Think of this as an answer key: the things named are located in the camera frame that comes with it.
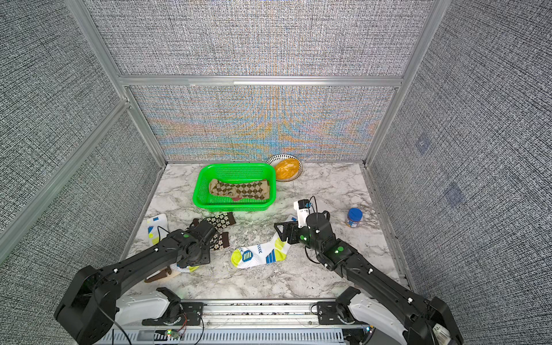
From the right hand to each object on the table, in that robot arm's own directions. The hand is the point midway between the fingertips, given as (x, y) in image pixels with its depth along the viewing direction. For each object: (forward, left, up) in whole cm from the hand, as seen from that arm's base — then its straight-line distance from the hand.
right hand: (281, 220), depth 76 cm
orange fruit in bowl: (+36, -4, -13) cm, 38 cm away
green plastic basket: (+40, +26, -21) cm, 52 cm away
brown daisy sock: (+10, +27, -19) cm, 34 cm away
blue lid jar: (+8, -31, -12) cm, 35 cm away
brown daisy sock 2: (0, +25, -18) cm, 31 cm away
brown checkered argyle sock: (+25, +12, -17) cm, 33 cm away
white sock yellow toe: (-4, +5, -19) cm, 20 cm away
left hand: (-8, +30, -16) cm, 35 cm away
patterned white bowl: (+48, 0, -18) cm, 52 cm away
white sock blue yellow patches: (+6, +54, -19) cm, 58 cm away
